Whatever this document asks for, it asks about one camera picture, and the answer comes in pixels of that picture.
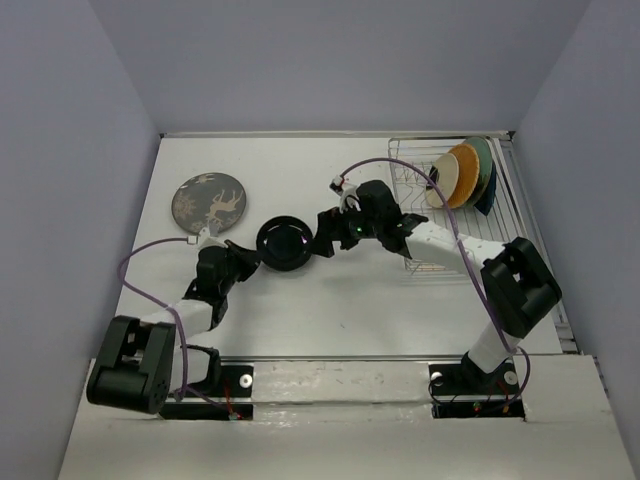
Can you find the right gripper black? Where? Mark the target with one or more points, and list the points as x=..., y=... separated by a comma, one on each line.
x=332, y=227

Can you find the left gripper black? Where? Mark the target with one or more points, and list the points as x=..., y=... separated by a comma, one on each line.
x=248, y=259

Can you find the black glossy plate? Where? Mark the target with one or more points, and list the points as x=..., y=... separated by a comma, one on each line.
x=284, y=243

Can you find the grey deer pattern plate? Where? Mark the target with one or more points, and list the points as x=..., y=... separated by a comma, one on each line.
x=209, y=199

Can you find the cream plate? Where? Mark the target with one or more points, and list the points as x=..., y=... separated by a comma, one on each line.
x=444, y=172

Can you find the woven bamboo plate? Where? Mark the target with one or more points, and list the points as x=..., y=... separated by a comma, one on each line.
x=469, y=168

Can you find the dark blue leaf dish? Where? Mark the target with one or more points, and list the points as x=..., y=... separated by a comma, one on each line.
x=485, y=203

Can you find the teal flower plate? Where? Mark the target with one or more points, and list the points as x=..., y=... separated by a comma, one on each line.
x=482, y=149

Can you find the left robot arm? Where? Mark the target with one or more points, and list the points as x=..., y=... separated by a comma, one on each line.
x=144, y=361

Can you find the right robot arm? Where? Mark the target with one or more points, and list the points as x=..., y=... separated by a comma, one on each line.
x=513, y=281

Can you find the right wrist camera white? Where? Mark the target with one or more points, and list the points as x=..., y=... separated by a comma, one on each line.
x=347, y=192

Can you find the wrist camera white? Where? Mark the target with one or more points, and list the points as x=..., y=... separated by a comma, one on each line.
x=206, y=237
x=347, y=192

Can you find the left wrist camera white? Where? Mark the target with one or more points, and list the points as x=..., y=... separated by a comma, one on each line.
x=206, y=237

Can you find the metal wire dish rack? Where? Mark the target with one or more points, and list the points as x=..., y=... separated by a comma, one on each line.
x=409, y=188

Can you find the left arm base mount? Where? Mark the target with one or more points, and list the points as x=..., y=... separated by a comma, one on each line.
x=229, y=399

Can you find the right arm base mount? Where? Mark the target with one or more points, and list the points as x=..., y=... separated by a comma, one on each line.
x=454, y=396

